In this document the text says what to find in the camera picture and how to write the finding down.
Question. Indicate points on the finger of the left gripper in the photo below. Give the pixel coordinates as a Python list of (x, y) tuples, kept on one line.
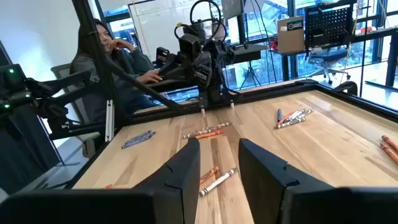
[(231, 101), (203, 105)]

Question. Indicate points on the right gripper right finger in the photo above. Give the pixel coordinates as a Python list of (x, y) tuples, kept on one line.
[(261, 180)]

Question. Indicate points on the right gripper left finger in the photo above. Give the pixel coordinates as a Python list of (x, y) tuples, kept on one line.
[(180, 186)]

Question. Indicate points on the grey crayon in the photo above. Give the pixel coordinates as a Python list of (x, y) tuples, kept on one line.
[(290, 123), (220, 126)]

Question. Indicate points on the red crayon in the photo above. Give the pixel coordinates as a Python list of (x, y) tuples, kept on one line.
[(390, 142), (388, 153), (109, 186)]

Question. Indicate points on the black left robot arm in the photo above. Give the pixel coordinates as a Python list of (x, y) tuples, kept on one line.
[(188, 46)]

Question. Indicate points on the tall black tripod stand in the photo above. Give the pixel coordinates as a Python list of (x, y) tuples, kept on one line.
[(250, 67)]

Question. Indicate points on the whiteboard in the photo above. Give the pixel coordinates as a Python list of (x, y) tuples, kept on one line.
[(155, 25)]

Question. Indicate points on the person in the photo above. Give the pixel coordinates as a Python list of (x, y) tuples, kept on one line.
[(133, 62)]

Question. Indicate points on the cardboard box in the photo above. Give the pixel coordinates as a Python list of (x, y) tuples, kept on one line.
[(289, 40)]

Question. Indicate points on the silver aluminium bar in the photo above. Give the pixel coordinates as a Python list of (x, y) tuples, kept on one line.
[(109, 121)]

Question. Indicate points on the black office chair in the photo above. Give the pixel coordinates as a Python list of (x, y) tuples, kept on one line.
[(329, 56)]

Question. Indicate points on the black pegboard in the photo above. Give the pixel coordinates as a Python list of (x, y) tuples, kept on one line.
[(329, 25)]

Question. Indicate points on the grey office chair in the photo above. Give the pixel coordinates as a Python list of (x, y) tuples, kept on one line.
[(62, 73)]

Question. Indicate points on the black workbench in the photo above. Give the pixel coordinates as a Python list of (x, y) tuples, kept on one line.
[(376, 33)]

